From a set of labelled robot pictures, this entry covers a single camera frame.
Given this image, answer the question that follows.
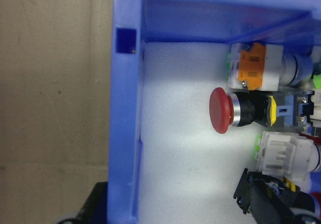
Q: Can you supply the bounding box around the blue bin with button switches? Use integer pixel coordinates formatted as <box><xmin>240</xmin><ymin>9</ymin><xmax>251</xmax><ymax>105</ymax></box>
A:
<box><xmin>106</xmin><ymin>0</ymin><xmax>321</xmax><ymax>224</ymax></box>

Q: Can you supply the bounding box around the white switch with green end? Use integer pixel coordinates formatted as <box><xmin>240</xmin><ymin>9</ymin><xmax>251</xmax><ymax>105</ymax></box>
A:
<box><xmin>254</xmin><ymin>130</ymin><xmax>321</xmax><ymax>184</ymax></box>

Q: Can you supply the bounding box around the red button black switch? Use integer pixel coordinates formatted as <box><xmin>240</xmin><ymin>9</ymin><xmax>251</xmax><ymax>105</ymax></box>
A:
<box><xmin>233</xmin><ymin>167</ymin><xmax>321</xmax><ymax>216</ymax></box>

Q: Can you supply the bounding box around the red mushroom button switch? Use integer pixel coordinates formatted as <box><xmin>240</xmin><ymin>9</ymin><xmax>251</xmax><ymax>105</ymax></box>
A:
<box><xmin>209</xmin><ymin>87</ymin><xmax>316</xmax><ymax>135</ymax></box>

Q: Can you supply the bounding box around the white orange switch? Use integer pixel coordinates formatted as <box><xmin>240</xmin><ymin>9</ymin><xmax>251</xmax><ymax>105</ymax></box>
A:
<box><xmin>226</xmin><ymin>42</ymin><xmax>315</xmax><ymax>92</ymax></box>

